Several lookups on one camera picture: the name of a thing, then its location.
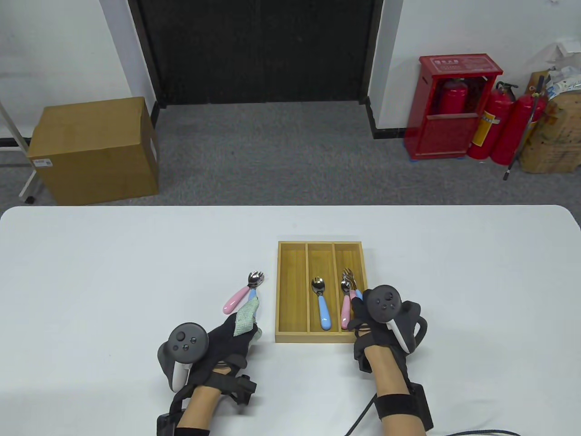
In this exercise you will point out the white plastic bags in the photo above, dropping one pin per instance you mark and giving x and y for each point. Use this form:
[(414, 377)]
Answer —
[(565, 77)]

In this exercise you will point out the white stand with caster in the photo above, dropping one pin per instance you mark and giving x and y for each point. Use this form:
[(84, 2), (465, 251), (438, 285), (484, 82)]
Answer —
[(27, 181)]

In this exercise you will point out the green fish scale cleaning cloth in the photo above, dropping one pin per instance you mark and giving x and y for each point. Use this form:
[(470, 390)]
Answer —
[(245, 318)]

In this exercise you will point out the red fire extinguisher cabinet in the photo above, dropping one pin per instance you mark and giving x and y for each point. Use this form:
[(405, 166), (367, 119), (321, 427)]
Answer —
[(442, 136)]

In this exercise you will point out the person's left forearm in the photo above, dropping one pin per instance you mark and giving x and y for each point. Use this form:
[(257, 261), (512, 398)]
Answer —
[(199, 408)]

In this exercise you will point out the black white handheld controller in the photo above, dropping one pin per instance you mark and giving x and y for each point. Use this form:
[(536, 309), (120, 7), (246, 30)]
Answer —
[(188, 340), (381, 303)]

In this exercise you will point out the red extinguisher inside cabinet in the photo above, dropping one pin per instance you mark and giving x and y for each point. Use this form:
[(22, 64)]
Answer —
[(453, 97)]

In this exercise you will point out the worn brown carton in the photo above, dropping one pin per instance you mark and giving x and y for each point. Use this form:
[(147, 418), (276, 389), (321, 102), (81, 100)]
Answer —
[(553, 141)]

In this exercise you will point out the person's right hand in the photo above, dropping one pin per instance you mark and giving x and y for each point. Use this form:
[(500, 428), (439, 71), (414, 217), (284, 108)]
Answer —
[(367, 334)]

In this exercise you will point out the wooden three-compartment tray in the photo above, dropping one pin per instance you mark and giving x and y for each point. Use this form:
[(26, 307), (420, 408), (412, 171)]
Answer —
[(290, 290)]

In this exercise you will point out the person's left hand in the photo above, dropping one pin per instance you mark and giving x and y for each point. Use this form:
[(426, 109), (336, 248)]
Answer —
[(224, 352)]

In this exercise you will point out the plain red fire extinguisher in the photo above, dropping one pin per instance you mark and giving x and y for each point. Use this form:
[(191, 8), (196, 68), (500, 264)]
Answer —
[(510, 131)]

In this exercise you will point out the person's right forearm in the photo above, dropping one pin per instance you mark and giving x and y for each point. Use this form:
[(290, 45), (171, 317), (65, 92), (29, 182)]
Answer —
[(388, 372)]

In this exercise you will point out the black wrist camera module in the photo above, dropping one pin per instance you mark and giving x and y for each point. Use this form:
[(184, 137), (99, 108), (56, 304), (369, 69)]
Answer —
[(243, 390), (362, 363)]

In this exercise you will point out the black double door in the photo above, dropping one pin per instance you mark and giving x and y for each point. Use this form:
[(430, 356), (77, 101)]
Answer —
[(258, 50)]

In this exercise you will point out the thin black stick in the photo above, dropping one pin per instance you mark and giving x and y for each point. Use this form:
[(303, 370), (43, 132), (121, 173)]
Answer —
[(509, 168)]

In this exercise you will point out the brown cardboard box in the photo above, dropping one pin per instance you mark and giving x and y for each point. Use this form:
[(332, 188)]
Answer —
[(91, 150)]

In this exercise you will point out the red extinguisher yellow label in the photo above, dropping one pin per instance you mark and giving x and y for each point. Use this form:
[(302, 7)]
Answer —
[(488, 131)]

